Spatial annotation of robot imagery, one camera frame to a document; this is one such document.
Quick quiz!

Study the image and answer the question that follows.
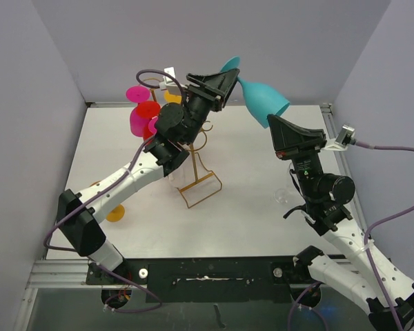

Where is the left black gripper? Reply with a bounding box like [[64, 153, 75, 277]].
[[182, 68, 238, 145]]

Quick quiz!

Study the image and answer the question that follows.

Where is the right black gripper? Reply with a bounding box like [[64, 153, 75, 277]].
[[267, 113, 326, 200]]

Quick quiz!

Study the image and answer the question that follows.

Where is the teal plastic wine glass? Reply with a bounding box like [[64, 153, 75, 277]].
[[219, 57, 291, 130]]

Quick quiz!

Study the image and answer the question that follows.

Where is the orange plastic wine glass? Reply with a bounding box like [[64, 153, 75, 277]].
[[87, 193, 126, 223], [164, 90, 182, 103]]

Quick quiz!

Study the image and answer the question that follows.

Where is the clear wine glass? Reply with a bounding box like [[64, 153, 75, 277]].
[[168, 165, 194, 189], [273, 188, 294, 204]]

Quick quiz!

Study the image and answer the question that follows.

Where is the red plastic wine glass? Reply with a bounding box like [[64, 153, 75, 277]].
[[137, 101, 161, 140]]

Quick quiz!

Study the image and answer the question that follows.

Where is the pink plastic wine glass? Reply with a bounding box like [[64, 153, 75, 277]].
[[126, 86, 151, 139], [148, 117, 158, 134]]

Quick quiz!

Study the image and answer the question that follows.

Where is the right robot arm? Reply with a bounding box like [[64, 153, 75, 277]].
[[267, 114, 414, 330]]

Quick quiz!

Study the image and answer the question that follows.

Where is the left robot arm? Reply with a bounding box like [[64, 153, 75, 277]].
[[55, 68, 239, 283]]

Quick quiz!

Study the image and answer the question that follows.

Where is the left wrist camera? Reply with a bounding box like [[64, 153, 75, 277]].
[[159, 67, 181, 95]]

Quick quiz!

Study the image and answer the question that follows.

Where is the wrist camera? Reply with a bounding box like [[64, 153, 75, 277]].
[[159, 67, 181, 95], [324, 123, 355, 152]]

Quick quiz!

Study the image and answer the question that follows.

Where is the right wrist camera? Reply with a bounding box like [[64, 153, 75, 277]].
[[324, 123, 355, 152]]

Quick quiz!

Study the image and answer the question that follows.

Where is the gold wire wine glass rack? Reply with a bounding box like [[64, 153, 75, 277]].
[[130, 86, 223, 208]]

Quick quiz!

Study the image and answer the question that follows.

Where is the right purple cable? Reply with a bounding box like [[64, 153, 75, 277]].
[[286, 139, 414, 331]]

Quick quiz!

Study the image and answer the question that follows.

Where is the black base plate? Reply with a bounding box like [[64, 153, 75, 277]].
[[86, 256, 312, 303]]

